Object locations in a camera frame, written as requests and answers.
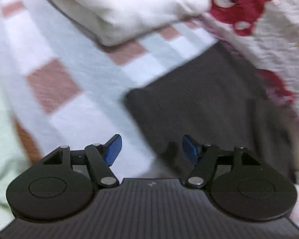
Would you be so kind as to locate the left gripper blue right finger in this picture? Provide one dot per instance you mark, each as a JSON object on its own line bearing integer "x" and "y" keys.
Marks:
{"x": 196, "y": 153}

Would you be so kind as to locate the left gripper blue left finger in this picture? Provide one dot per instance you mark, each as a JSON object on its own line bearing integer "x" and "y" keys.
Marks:
{"x": 97, "y": 155}

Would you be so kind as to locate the dark brown knit sweater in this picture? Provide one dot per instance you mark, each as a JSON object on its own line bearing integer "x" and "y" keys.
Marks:
{"x": 217, "y": 99}

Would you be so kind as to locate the checkered dog print blanket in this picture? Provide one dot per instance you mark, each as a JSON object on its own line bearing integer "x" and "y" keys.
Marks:
{"x": 66, "y": 89}

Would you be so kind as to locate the light green quilted blanket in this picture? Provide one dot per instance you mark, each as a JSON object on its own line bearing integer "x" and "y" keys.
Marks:
{"x": 13, "y": 160}

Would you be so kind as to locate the white folded garment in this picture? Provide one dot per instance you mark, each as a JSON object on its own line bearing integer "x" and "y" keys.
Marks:
{"x": 117, "y": 21}

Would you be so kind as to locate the white quilt with red bears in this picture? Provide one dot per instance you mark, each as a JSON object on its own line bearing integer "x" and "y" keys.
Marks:
{"x": 266, "y": 32}

